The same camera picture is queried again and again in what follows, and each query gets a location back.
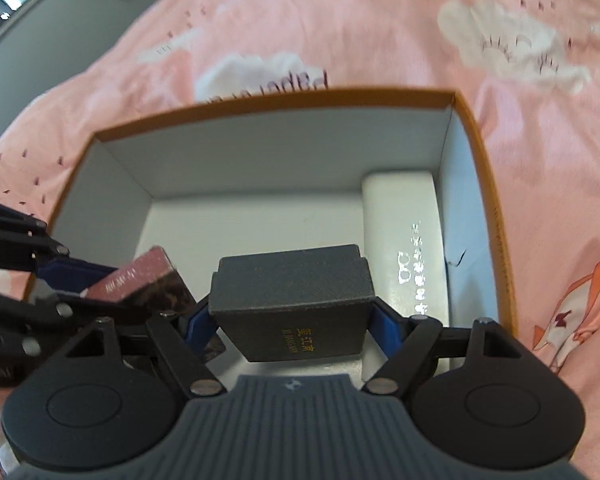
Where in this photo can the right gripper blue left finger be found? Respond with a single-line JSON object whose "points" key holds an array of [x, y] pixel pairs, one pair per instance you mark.
{"points": [[178, 342]]}

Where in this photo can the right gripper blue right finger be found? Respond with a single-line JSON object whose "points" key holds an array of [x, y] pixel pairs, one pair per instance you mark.
{"points": [[409, 345]]}

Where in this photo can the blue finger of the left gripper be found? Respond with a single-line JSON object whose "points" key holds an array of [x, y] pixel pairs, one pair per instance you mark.
{"points": [[67, 278], [24, 242]]}

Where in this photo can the maroon card box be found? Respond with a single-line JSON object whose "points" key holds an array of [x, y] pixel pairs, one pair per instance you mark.
{"points": [[150, 281]]}

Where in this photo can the white glasses case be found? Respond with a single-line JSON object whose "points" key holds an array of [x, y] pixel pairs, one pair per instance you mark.
{"points": [[403, 243]]}

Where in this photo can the dark grey small box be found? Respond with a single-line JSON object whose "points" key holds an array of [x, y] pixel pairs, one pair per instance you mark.
{"points": [[304, 304]]}

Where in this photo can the orange cardboard storage box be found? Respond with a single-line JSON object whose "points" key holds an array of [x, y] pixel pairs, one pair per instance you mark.
{"points": [[282, 173]]}

